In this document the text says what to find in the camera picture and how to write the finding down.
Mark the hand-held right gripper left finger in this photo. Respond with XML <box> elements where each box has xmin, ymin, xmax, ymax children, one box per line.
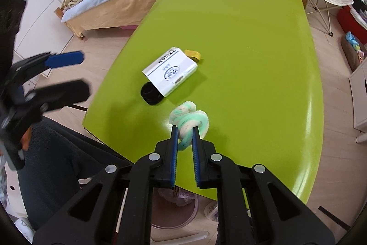
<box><xmin>33</xmin><ymin>125</ymin><xmax>179</xmax><ymax>245</ymax></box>

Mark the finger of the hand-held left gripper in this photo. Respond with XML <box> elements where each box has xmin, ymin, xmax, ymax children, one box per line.
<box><xmin>24</xmin><ymin>79</ymin><xmax>92</xmax><ymax>114</ymax></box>
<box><xmin>13</xmin><ymin>50</ymin><xmax>84</xmax><ymax>75</ymax></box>

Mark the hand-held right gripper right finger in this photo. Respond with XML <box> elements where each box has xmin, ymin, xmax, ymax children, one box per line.
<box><xmin>192</xmin><ymin>126</ymin><xmax>336</xmax><ymax>245</ymax></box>

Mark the brown round trash bin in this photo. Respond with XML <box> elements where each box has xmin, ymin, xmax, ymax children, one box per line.
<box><xmin>150</xmin><ymin>187</ymin><xmax>199</xmax><ymax>230</ymax></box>

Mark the white cardboard sock box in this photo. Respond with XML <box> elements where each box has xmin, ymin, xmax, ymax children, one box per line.
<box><xmin>142</xmin><ymin>47</ymin><xmax>198</xmax><ymax>98</ymax></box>

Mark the person's left leg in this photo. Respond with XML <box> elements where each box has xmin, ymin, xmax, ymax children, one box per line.
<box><xmin>17</xmin><ymin>115</ymin><xmax>133</xmax><ymax>232</ymax></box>

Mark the black round cap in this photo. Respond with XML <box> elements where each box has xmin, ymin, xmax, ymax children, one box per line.
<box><xmin>140</xmin><ymin>82</ymin><xmax>164</xmax><ymax>106</ymax></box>

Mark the yellow tape roll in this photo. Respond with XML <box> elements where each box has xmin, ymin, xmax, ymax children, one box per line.
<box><xmin>184</xmin><ymin>49</ymin><xmax>203</xmax><ymax>63</ymax></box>

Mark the white drawer unit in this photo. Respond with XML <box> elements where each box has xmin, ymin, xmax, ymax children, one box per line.
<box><xmin>349</xmin><ymin>61</ymin><xmax>367</xmax><ymax>144</ymax></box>

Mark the brown pet bed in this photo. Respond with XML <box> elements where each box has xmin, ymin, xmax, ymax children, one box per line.
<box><xmin>341</xmin><ymin>32</ymin><xmax>367</xmax><ymax>72</ymax></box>

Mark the blue fluffy toy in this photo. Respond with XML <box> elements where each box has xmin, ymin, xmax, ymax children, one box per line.
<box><xmin>345</xmin><ymin>32</ymin><xmax>361</xmax><ymax>46</ymax></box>

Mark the red storage box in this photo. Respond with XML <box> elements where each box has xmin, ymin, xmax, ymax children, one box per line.
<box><xmin>336</xmin><ymin>5</ymin><xmax>367</xmax><ymax>37</ymax></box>

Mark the black strap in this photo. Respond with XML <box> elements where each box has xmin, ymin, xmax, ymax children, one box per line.
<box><xmin>318</xmin><ymin>206</ymin><xmax>351</xmax><ymax>229</ymax></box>

